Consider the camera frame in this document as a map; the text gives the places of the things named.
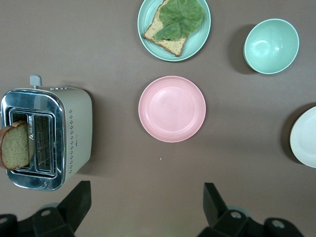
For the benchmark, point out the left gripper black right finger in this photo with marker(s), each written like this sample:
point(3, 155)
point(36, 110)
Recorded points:
point(217, 212)

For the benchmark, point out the beige chrome toaster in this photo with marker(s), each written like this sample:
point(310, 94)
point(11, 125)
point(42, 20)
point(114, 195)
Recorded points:
point(76, 128)

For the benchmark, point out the pink plate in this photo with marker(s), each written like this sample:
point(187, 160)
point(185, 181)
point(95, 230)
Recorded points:
point(172, 109)

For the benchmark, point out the green plate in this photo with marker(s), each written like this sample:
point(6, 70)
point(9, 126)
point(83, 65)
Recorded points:
point(197, 47)

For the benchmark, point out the green lettuce leaf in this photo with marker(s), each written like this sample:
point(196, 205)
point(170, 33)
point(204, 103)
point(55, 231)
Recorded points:
point(182, 17)

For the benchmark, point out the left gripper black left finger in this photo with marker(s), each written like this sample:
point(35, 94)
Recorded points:
point(74, 212)

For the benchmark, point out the green bowl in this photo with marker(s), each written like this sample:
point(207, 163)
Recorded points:
point(271, 47)

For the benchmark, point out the toast slice under lettuce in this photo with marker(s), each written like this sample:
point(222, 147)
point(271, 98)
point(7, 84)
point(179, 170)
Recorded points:
point(170, 44)

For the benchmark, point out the beige plate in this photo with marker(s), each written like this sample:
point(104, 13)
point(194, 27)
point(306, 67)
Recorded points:
point(306, 140)

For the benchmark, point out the bread slice in toaster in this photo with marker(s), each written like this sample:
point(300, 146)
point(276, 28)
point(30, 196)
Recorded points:
point(14, 145)

